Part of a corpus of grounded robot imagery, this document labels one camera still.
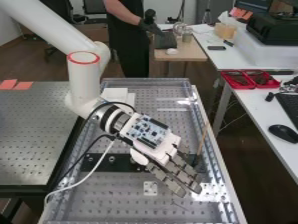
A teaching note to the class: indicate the white foam box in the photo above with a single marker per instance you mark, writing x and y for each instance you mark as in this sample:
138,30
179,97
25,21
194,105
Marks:
261,53

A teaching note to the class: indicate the wooden desk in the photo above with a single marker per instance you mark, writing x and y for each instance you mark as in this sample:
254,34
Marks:
187,53

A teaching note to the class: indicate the white mouse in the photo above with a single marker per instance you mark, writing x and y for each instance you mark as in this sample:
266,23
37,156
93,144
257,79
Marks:
171,51

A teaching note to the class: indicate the thin dark drill bit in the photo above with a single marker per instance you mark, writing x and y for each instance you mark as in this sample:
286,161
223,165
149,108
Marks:
179,206

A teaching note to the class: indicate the thin stick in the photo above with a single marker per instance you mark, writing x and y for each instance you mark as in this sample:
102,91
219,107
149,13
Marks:
202,140

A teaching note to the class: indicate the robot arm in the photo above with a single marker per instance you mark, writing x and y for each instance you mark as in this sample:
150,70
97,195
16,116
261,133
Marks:
84,78

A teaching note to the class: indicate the white desk with printer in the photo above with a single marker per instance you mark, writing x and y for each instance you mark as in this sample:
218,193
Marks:
213,56

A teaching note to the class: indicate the black mouse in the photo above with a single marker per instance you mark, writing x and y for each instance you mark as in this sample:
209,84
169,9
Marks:
283,133

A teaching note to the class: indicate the small black adapter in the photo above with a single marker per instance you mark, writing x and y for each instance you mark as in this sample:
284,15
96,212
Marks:
268,97

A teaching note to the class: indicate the black phone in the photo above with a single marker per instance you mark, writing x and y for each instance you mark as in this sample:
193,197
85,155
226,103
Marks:
215,47

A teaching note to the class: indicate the clear box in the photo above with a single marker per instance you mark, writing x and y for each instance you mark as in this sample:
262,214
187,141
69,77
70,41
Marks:
207,100

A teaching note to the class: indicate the black laptop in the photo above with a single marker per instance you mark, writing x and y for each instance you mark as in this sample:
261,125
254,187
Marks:
165,40

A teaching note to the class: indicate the black keyboard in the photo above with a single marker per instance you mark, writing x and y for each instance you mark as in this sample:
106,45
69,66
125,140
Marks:
288,106

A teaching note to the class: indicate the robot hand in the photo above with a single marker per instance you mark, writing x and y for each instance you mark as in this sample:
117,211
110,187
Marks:
153,141

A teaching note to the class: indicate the red tray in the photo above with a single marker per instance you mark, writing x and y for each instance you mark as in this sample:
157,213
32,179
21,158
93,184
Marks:
262,78
238,79

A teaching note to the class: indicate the black printer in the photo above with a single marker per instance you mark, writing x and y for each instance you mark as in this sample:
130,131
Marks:
274,28

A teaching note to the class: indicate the small white box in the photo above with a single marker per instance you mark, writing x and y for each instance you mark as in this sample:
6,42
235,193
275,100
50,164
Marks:
121,95

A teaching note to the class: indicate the black plate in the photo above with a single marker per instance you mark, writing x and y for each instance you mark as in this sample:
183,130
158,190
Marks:
106,163

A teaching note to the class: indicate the person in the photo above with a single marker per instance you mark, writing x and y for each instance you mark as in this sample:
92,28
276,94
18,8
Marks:
127,40

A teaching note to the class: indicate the small white square plate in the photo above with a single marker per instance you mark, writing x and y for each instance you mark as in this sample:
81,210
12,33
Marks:
149,188

